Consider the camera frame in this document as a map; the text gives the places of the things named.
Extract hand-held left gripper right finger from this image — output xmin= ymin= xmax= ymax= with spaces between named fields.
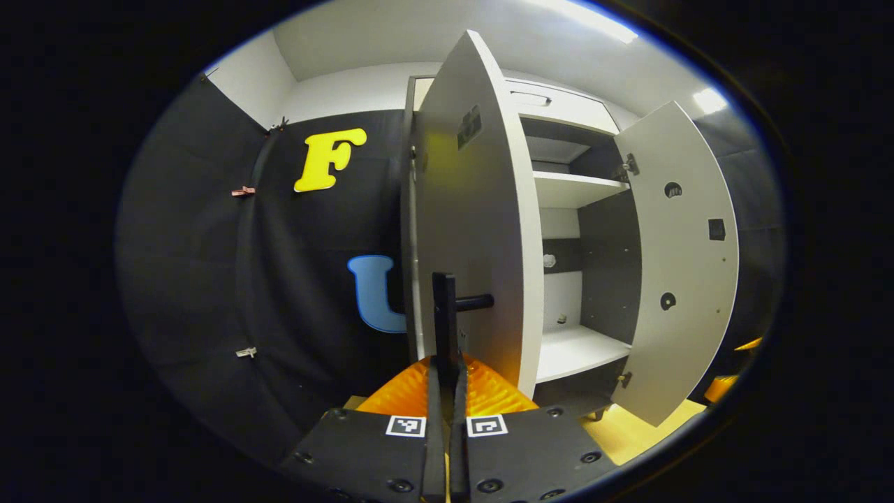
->
xmin=449 ymin=353 xmax=621 ymax=503

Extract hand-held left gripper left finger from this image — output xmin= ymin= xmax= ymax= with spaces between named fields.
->
xmin=279 ymin=355 xmax=448 ymax=503

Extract cabinet door with headphone sticker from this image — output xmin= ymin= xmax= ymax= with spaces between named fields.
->
xmin=611 ymin=101 xmax=740 ymax=427

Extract black door handle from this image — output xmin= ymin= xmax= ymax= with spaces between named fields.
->
xmin=431 ymin=271 xmax=495 ymax=381

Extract cabinet door with camera sticker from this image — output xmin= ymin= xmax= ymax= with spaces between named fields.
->
xmin=412 ymin=29 xmax=545 ymax=400

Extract beige double-door shoe cabinet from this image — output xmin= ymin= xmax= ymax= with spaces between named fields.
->
xmin=400 ymin=29 xmax=740 ymax=428

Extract white cabinet shelf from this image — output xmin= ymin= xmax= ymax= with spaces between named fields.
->
xmin=534 ymin=171 xmax=631 ymax=209
xmin=536 ymin=325 xmax=633 ymax=384

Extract black backdrop cloth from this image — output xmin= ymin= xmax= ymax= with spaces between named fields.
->
xmin=115 ymin=70 xmax=420 ymax=462
xmin=695 ymin=108 xmax=786 ymax=406

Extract small ceiling light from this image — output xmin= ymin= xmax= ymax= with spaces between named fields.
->
xmin=693 ymin=87 xmax=728 ymax=115

